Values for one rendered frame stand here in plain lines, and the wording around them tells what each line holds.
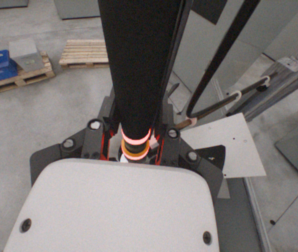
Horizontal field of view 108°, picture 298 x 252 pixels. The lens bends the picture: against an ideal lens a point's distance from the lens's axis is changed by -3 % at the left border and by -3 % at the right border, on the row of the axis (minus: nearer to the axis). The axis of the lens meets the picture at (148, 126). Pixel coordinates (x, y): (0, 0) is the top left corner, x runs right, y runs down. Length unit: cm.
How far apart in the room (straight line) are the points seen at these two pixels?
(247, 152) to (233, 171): 9
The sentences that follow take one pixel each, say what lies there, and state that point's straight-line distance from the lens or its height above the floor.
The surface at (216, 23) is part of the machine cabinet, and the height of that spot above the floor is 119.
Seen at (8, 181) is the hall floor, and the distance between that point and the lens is 235.
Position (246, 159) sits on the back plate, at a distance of 57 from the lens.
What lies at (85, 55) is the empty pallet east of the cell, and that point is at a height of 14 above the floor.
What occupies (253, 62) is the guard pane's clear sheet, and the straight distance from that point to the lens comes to 114.
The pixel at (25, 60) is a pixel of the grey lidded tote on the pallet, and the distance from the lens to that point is 319.
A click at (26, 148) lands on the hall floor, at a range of 240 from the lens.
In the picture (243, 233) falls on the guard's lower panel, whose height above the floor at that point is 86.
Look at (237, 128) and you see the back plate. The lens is 62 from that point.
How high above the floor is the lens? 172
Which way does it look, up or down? 59 degrees down
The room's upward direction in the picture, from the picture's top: 12 degrees clockwise
